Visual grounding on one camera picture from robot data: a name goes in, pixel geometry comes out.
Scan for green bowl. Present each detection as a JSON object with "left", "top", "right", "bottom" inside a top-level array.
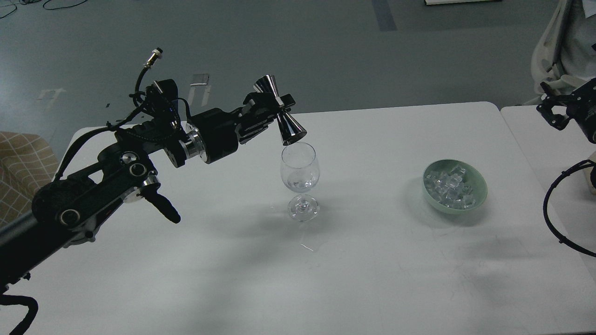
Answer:
[{"left": 421, "top": 159, "right": 488, "bottom": 215}]

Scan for tan checkered cushion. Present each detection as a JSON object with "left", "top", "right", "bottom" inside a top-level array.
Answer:
[{"left": 0, "top": 131, "right": 58, "bottom": 227}]

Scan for clear ice cubes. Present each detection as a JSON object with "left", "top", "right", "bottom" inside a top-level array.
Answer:
[{"left": 423, "top": 165, "right": 476, "bottom": 210}]

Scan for person in white shirt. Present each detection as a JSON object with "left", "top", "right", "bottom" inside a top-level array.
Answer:
[{"left": 560, "top": 0, "right": 596, "bottom": 80}]

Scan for steel double jigger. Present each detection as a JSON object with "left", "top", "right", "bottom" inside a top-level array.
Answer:
[{"left": 253, "top": 74, "right": 307, "bottom": 146}]

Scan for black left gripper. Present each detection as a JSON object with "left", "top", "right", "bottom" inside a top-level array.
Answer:
[{"left": 187, "top": 93, "right": 296, "bottom": 164}]

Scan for black floor cable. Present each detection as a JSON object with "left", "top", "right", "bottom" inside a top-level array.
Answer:
[{"left": 0, "top": 0, "right": 89, "bottom": 19}]

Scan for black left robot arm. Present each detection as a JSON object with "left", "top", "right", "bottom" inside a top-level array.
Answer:
[{"left": 0, "top": 47, "right": 307, "bottom": 335}]

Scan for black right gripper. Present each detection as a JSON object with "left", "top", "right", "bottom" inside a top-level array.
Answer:
[{"left": 536, "top": 79, "right": 596, "bottom": 144}]

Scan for clear wine glass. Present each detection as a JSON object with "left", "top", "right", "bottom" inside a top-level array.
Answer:
[{"left": 280, "top": 142, "right": 321, "bottom": 222}]

